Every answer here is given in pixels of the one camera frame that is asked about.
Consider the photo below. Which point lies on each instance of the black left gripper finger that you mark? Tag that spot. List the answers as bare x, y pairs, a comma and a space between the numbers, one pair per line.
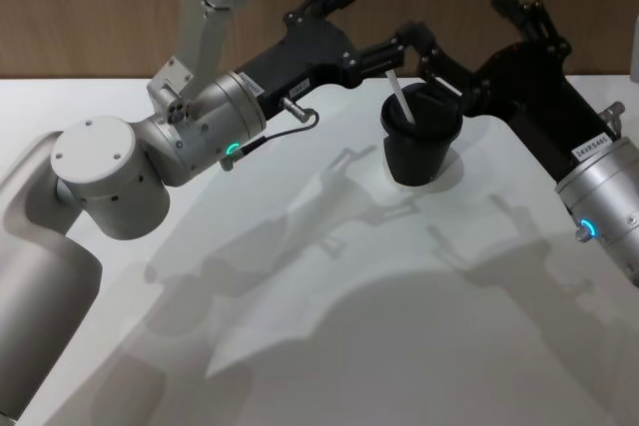
319, 3
379, 53

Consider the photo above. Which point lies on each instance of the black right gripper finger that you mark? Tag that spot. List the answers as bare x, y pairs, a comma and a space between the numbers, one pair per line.
449, 69
541, 22

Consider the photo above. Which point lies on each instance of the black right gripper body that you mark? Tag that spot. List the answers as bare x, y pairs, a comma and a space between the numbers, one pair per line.
534, 92

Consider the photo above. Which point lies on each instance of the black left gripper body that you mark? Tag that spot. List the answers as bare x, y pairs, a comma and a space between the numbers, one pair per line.
304, 54

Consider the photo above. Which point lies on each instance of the black plastic cup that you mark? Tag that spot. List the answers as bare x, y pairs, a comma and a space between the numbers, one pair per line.
419, 151

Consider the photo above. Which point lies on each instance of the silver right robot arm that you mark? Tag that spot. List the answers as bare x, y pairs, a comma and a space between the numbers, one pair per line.
606, 211

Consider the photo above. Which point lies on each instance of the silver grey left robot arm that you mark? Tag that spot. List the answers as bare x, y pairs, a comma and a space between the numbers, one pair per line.
95, 171

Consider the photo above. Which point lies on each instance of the white flat stirring stick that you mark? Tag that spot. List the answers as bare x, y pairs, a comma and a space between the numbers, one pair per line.
401, 97

